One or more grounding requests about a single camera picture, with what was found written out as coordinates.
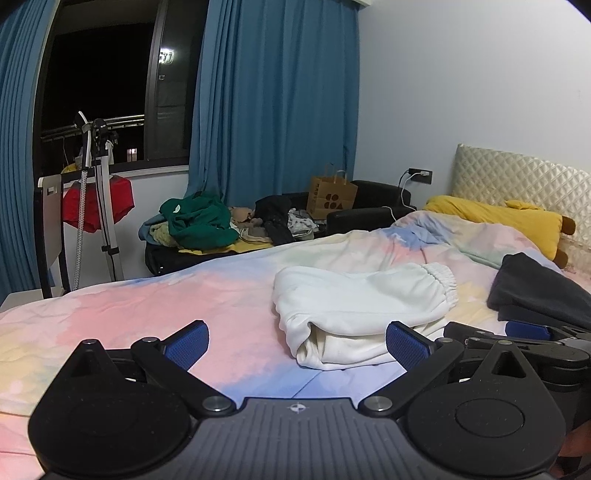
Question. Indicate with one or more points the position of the quilted cream headboard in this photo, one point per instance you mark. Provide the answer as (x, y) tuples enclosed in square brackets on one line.
[(517, 180)]

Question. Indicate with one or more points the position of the beige cloth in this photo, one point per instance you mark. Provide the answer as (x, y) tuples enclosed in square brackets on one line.
[(249, 224)]

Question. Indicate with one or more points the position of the white sweatpants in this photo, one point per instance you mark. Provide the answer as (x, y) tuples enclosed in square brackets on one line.
[(360, 304)]

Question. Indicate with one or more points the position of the dark grey garment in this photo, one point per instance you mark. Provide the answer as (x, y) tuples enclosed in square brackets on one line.
[(535, 286)]

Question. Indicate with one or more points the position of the blue curtain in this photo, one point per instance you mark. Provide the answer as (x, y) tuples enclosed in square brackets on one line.
[(277, 101), (21, 138)]

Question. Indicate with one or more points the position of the wall outlet with charger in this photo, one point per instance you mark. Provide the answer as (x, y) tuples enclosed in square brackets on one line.
[(420, 175)]

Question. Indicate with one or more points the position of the pastel tie-dye blanket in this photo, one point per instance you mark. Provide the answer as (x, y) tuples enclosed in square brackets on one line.
[(138, 295)]

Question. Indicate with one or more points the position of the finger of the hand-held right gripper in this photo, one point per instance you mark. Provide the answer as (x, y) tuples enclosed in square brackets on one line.
[(526, 330), (531, 353)]

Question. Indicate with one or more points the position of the light blue cloth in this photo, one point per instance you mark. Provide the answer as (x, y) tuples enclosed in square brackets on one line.
[(150, 230)]

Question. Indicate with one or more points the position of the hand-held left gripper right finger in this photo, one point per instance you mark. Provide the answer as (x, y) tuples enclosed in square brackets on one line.
[(408, 344)]

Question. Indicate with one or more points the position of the brown paper bag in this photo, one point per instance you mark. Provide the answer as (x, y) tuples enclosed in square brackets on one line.
[(331, 198)]

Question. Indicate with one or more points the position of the green garment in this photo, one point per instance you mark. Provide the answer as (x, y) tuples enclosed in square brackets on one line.
[(198, 221)]

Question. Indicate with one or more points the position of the black sofa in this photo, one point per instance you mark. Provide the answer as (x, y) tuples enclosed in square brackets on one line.
[(369, 203)]

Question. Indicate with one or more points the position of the red cloth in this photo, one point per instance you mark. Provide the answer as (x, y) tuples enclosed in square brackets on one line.
[(117, 198)]

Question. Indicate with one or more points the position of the dark window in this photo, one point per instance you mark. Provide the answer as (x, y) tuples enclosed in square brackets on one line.
[(101, 60)]

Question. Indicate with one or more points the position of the yellow plush pillow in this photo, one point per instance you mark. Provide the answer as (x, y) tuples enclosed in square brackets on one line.
[(503, 219)]

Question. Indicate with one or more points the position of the yellow cloth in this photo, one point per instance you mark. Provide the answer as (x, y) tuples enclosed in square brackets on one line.
[(217, 249)]

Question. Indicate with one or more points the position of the black garment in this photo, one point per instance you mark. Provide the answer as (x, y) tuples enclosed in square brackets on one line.
[(272, 217)]

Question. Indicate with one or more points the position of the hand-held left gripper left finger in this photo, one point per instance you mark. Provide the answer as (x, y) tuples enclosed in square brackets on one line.
[(187, 344)]

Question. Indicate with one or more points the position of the patterned white grey cloth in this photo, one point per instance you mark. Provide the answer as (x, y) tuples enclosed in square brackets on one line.
[(302, 224)]

